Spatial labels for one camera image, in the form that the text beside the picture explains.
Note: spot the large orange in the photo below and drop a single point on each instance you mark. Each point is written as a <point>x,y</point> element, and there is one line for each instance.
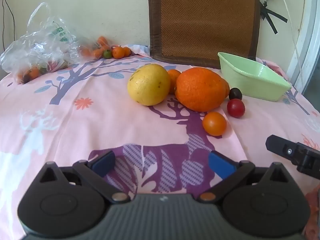
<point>200,88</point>

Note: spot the large yellow grapefruit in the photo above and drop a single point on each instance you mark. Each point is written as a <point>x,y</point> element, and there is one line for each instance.
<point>148,84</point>

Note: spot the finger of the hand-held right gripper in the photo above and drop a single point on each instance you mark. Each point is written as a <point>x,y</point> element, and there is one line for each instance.
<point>290,152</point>

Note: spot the round orange tomato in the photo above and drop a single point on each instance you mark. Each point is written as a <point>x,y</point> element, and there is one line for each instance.
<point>214,123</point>

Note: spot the small orange tomato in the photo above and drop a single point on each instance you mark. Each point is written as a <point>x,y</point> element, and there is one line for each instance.
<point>126,51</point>
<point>118,52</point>
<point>102,40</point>
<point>96,53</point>
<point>33,72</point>
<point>86,52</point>

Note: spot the dark purple tomato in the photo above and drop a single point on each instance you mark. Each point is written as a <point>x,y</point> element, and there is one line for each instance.
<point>235,93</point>

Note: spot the small green tomato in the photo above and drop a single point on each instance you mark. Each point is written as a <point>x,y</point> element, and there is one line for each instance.
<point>107,53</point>

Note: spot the pink printed bed sheet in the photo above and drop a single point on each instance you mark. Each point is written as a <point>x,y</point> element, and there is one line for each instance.
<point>87,120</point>

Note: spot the red cherry tomato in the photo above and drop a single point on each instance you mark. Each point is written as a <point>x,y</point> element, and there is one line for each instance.
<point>235,108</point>

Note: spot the light green plastic basket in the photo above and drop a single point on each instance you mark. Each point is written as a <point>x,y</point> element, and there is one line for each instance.
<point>252,80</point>

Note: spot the clear plastic bag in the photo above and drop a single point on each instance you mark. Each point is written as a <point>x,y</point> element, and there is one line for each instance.
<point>42,47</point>

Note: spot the small orange mandarin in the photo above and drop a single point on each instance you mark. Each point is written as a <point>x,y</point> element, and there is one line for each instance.
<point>174,76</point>

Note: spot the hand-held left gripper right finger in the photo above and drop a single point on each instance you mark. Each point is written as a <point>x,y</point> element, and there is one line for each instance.
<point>221,165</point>

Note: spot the brown woven seat cushion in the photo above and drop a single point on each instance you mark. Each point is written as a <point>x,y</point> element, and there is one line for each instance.
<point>205,17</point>

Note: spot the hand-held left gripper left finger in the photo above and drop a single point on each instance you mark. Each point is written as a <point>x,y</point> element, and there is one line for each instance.
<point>103,163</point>

